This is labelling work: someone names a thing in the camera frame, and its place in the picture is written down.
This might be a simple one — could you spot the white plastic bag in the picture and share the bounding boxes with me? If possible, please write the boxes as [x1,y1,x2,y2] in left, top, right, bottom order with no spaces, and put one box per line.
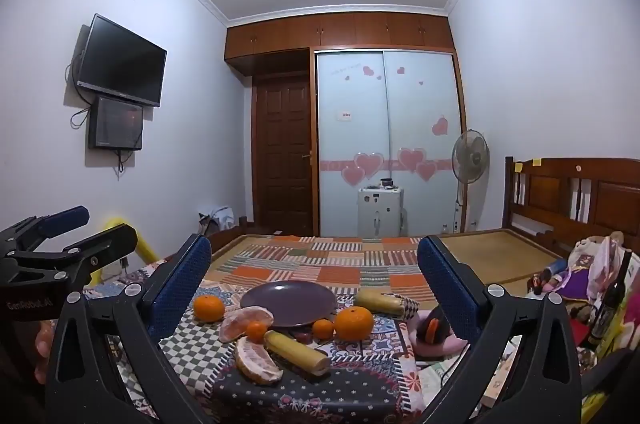
[570,231,627,301]

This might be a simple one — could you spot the black television cable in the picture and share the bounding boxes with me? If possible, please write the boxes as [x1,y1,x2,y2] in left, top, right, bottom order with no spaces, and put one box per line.
[64,63,92,131]

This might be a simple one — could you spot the colourful printed blanket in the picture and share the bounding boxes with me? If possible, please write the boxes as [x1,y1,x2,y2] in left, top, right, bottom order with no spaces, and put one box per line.
[82,254,476,424]

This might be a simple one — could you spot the white box appliance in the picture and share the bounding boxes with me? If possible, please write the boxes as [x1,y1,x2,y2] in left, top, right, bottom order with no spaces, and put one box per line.
[357,186,405,239]

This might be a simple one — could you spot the large orange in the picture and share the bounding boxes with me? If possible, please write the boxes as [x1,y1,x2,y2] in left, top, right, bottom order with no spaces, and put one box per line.
[193,295,226,323]
[334,305,375,341]

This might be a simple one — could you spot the peeled pomelo segment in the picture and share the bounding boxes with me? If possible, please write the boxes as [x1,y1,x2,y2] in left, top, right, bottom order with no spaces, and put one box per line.
[220,305,275,343]
[234,336,283,386]

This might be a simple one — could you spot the striped patchwork blanket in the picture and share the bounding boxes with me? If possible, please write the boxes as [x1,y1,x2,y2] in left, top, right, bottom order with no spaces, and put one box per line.
[210,235,442,305]

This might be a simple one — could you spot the dark wine bottle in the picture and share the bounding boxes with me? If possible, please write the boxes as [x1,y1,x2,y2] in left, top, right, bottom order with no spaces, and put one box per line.
[580,249,633,351]

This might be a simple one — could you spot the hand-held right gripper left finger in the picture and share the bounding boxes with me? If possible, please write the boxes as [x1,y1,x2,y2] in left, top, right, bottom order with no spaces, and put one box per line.
[44,233,213,424]

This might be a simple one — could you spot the standing electric fan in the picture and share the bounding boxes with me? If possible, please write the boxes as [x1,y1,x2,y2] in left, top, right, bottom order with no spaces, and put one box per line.
[451,130,490,233]

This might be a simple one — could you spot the purple plate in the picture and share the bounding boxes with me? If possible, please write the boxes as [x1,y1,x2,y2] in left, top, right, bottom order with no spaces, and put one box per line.
[240,281,339,329]

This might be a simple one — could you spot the small black wall monitor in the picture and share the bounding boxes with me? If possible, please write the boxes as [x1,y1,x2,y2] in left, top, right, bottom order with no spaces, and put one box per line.
[88,96,144,151]

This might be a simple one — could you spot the pile of clothes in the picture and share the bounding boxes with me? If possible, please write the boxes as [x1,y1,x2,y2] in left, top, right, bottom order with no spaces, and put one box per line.
[197,205,236,236]

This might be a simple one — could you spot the plush doll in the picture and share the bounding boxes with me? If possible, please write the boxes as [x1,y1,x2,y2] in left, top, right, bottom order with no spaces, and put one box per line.
[530,254,601,306]

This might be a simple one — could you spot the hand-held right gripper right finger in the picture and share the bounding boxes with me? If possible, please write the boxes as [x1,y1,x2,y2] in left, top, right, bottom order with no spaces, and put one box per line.
[416,235,584,424]

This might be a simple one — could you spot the pink heart stickers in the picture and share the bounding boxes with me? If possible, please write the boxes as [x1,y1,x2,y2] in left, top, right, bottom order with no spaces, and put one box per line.
[320,64,451,186]

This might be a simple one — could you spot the yellow foam tube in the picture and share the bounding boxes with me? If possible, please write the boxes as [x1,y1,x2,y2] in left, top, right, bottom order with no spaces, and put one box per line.
[102,216,162,266]

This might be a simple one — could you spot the yellow sugarcane piece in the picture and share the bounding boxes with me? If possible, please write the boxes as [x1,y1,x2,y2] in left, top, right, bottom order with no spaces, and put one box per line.
[353,288,408,319]
[263,330,332,377]

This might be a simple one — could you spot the brown wooden door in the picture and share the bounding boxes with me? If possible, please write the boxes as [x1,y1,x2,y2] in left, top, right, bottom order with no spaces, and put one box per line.
[252,76,316,225]

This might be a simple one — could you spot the black wall television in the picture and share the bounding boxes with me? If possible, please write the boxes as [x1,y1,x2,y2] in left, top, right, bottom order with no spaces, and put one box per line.
[76,14,168,108]

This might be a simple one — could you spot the wooden wardrobe with sliding doors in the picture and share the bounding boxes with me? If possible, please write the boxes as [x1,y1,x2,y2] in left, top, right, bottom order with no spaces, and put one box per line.
[225,10,469,239]

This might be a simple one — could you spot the person's left hand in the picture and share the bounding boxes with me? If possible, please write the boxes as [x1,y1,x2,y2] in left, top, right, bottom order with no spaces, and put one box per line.
[34,321,56,387]

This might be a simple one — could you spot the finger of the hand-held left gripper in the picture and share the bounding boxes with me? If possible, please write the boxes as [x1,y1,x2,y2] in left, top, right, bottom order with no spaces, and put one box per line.
[0,205,91,256]
[12,223,139,289]

